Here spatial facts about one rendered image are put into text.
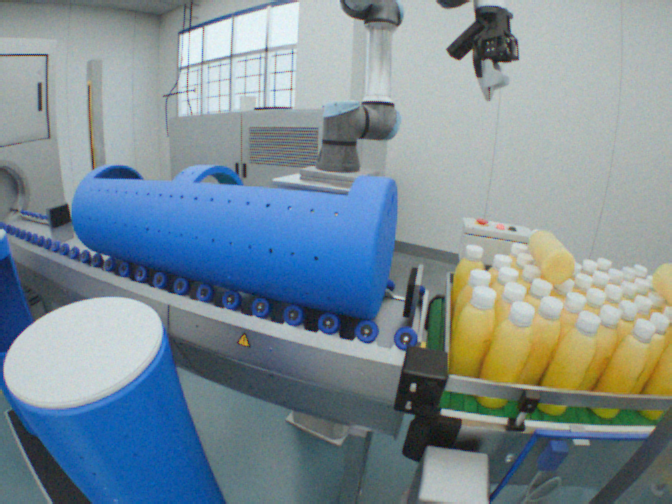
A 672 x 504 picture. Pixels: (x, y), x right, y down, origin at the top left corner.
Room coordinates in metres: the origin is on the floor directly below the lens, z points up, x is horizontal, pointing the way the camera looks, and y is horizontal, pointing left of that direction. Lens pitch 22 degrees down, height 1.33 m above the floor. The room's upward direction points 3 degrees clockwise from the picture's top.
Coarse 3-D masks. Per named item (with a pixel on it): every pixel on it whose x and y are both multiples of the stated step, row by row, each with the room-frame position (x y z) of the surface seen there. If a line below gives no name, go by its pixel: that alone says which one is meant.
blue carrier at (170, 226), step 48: (96, 192) 0.72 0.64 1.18; (144, 192) 0.66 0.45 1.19; (192, 192) 0.62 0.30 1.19; (240, 192) 0.60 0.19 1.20; (288, 192) 0.58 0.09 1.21; (384, 192) 0.55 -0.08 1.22; (96, 240) 0.69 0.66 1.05; (144, 240) 0.62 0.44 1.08; (192, 240) 0.58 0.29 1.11; (240, 240) 0.55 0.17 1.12; (288, 240) 0.52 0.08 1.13; (336, 240) 0.50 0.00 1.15; (384, 240) 0.56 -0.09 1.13; (240, 288) 0.58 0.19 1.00; (288, 288) 0.52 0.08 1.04; (336, 288) 0.49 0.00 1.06; (384, 288) 0.64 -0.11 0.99
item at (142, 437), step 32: (160, 352) 0.33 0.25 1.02; (128, 384) 0.26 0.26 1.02; (160, 384) 0.30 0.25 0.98; (32, 416) 0.17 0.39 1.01; (64, 416) 0.18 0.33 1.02; (96, 416) 0.21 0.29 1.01; (128, 416) 0.24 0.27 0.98; (160, 416) 0.28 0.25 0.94; (64, 448) 0.17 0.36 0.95; (96, 448) 0.19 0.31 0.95; (128, 448) 0.22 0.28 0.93; (160, 448) 0.26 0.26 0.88; (192, 448) 0.32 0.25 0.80; (96, 480) 0.17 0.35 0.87; (128, 480) 0.20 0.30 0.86; (160, 480) 0.23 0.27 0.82; (192, 480) 0.28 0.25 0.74
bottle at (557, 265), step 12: (540, 240) 0.56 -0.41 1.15; (552, 240) 0.53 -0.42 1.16; (540, 252) 0.52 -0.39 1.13; (552, 252) 0.48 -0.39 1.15; (564, 252) 0.47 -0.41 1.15; (540, 264) 0.50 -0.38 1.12; (552, 264) 0.48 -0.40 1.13; (564, 264) 0.47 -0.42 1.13; (552, 276) 0.48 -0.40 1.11; (564, 276) 0.47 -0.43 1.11
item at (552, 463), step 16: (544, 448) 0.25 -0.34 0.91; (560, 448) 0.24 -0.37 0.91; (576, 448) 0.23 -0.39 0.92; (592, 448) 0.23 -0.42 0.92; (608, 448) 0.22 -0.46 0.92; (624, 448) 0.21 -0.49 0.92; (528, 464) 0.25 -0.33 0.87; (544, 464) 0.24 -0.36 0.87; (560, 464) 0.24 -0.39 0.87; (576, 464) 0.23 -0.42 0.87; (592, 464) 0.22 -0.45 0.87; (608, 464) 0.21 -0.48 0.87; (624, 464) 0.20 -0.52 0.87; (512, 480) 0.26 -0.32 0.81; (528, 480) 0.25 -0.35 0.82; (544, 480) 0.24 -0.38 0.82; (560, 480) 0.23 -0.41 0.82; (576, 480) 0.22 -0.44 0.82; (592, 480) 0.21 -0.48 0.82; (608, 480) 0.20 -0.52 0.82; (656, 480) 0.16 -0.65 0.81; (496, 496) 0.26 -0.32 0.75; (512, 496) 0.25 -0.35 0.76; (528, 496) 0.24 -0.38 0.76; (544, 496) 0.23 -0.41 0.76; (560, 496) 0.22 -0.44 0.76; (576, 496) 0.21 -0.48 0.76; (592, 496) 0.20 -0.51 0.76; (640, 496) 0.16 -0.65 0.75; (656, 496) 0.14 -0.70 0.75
